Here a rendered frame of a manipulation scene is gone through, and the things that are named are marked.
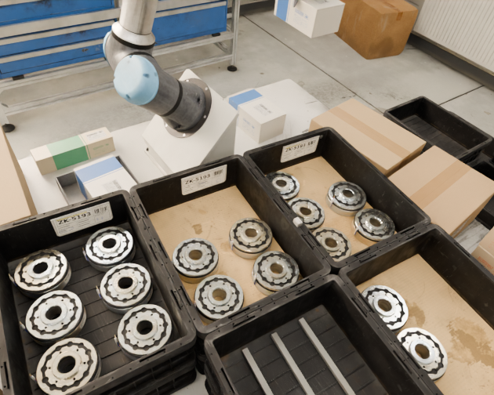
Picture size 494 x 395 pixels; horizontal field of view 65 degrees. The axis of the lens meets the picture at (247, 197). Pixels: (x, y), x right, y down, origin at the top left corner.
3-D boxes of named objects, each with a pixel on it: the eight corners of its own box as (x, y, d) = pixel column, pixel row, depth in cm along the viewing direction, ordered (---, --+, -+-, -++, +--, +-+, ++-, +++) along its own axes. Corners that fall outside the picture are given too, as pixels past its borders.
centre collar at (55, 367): (50, 358, 69) (49, 356, 69) (79, 347, 71) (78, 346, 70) (54, 385, 66) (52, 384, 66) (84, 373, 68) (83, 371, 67)
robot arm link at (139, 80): (158, 124, 109) (120, 106, 98) (141, 95, 115) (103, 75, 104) (186, 92, 105) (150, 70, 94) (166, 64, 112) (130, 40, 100)
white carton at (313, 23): (274, 14, 135) (277, -14, 128) (299, 9, 140) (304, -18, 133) (310, 38, 124) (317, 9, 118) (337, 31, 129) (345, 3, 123)
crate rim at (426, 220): (239, 159, 103) (240, 152, 101) (328, 131, 114) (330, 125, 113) (332, 277, 80) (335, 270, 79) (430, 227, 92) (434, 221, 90)
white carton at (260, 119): (226, 116, 150) (227, 96, 143) (249, 106, 156) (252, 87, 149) (258, 144, 140) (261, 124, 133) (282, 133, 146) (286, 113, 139)
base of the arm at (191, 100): (161, 114, 124) (137, 102, 115) (189, 75, 120) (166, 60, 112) (184, 141, 116) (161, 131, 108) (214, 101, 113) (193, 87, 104)
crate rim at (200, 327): (128, 193, 91) (126, 186, 89) (239, 159, 103) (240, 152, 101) (200, 342, 69) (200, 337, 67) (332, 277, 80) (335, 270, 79)
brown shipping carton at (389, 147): (301, 155, 138) (310, 118, 126) (340, 133, 149) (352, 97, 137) (369, 206, 124) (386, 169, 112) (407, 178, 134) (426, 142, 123)
